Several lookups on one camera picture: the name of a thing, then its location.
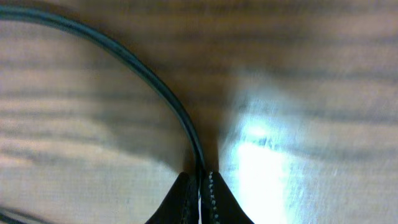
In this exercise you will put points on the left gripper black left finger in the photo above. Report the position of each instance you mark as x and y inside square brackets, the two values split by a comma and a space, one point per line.
[180, 205]

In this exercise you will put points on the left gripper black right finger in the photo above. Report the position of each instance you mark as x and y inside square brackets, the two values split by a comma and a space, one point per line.
[218, 204]

